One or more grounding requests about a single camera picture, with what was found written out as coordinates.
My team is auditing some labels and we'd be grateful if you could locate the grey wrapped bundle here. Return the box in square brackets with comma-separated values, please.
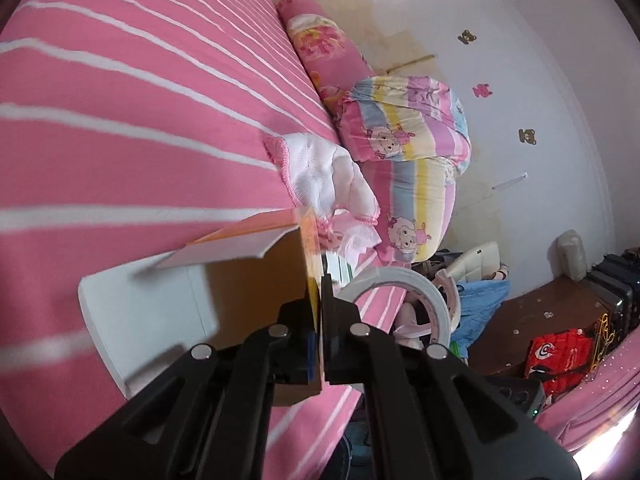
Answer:
[556, 230, 588, 282]

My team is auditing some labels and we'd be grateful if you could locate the black suitcase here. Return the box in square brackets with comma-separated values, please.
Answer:
[582, 250, 639, 342]

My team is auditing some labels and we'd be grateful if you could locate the orange white cardboard box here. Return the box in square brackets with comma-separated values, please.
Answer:
[78, 208, 323, 406]

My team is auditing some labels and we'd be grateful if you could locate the white pink knitted baby hat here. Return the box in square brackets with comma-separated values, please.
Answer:
[262, 132, 381, 266]

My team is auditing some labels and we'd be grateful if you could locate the dark wooden cabinet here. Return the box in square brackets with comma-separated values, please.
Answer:
[469, 278, 608, 377]

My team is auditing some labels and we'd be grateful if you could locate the white tape roll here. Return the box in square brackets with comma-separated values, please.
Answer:
[337, 266, 461, 349]

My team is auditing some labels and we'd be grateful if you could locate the red plastic bag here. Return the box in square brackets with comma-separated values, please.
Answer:
[525, 328, 594, 398]

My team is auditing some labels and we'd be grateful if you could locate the pink wall sticker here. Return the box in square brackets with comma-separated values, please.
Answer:
[472, 84, 492, 99]

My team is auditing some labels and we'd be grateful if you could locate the pink floral bolster pillow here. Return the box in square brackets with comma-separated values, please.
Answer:
[277, 0, 375, 114]

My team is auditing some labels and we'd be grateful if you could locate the brown bear wall sticker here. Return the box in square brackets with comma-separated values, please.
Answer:
[458, 29, 477, 46]

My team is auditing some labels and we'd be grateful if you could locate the blue cloth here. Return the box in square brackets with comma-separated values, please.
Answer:
[450, 280, 510, 361]

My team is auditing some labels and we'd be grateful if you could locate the white baby chair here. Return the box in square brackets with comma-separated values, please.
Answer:
[412, 242, 509, 349]

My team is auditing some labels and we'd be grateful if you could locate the pastel striped cartoon quilt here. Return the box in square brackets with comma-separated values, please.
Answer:
[337, 76, 472, 264]

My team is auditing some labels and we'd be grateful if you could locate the pink white-striped bed sheet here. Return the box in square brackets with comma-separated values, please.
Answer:
[0, 0, 407, 480]

